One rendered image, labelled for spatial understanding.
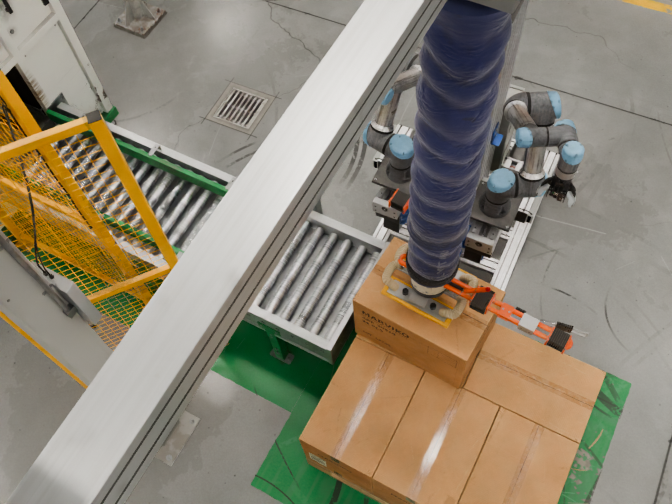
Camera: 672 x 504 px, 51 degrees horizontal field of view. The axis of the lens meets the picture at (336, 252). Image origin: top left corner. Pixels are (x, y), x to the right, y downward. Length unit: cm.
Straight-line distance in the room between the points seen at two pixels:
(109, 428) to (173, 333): 15
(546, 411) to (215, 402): 185
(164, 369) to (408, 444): 259
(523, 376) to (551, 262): 114
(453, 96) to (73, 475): 140
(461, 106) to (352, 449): 197
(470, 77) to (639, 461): 282
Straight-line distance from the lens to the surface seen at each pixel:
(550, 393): 367
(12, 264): 247
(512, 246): 434
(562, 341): 305
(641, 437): 432
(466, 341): 326
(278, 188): 110
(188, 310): 102
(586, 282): 459
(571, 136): 275
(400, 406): 355
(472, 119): 208
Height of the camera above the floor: 395
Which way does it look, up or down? 61 degrees down
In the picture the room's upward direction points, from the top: 7 degrees counter-clockwise
